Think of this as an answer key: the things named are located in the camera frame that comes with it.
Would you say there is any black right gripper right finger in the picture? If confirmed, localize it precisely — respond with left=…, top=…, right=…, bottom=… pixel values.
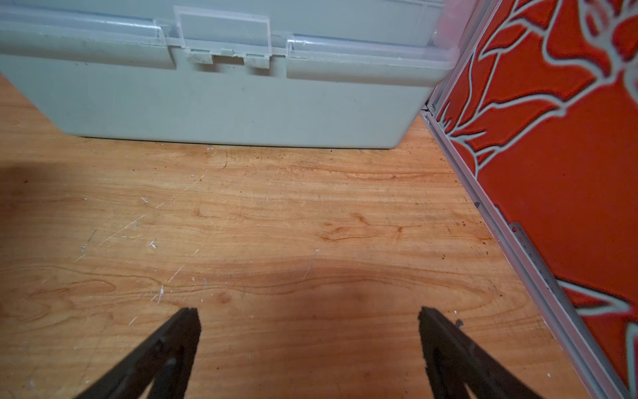
left=418, top=307, right=539, bottom=398

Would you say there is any grey lidded storage box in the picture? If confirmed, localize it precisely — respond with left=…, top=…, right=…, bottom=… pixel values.
left=1, top=1, right=477, bottom=149

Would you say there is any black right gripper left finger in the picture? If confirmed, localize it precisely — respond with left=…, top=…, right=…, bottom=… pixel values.
left=78, top=308, right=201, bottom=398

